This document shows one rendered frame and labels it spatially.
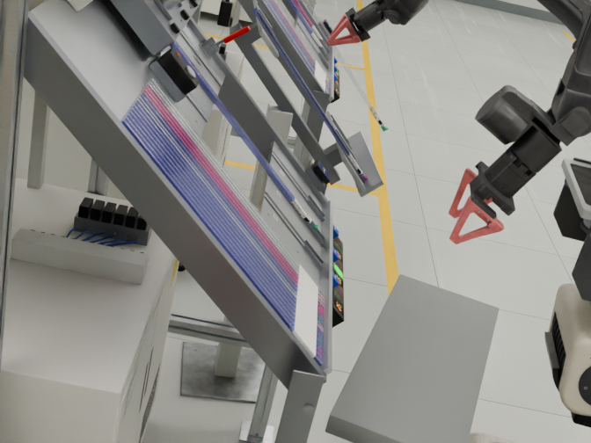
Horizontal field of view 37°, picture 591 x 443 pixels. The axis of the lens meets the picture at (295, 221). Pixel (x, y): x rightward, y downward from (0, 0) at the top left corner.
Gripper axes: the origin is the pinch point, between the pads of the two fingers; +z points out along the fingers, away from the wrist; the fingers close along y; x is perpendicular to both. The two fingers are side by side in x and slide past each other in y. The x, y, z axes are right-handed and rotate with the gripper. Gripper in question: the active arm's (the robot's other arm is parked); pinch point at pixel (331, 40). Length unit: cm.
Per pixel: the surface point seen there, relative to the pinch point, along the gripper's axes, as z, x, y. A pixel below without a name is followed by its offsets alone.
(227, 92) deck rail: 23.4, -13.8, 36.6
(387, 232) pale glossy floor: 26, 114, -100
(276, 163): 21, 2, 48
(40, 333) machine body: 65, -11, 90
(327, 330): 22, 14, 95
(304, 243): 22, 11, 68
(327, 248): 20, 17, 64
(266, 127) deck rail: 20.5, -2.7, 37.9
